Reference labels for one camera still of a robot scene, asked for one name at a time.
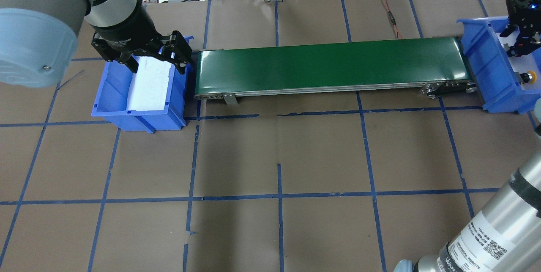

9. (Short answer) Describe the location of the blue bin left side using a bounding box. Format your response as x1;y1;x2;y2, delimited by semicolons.
91;57;193;134

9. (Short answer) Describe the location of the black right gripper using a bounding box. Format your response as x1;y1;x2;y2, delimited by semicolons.
499;0;541;57

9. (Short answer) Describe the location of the green conveyor belt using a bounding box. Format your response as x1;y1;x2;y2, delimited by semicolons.
194;37;478;104

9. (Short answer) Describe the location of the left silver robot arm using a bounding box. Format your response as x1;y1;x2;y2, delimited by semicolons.
0;0;193;88

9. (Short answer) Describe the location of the blue bin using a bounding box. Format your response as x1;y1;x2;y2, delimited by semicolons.
91;57;193;134
457;16;540;114

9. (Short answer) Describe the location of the yellow push button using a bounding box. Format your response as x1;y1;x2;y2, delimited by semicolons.
517;70;537;84

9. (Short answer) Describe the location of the white foam pad bin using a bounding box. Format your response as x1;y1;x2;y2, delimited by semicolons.
127;57;173;111
496;29;541;91

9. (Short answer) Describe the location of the white foam pad right bin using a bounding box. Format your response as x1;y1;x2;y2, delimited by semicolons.
496;29;541;91

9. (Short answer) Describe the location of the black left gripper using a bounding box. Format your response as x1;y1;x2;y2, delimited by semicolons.
91;31;193;74

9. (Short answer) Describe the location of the red black conveyor cable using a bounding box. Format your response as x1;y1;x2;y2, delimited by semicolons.
380;0;402;40

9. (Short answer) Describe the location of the white foam pad left bin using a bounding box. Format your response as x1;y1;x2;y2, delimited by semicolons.
127;57;173;111

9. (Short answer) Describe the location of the blue bin right side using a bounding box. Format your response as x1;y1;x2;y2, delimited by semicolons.
457;16;540;114

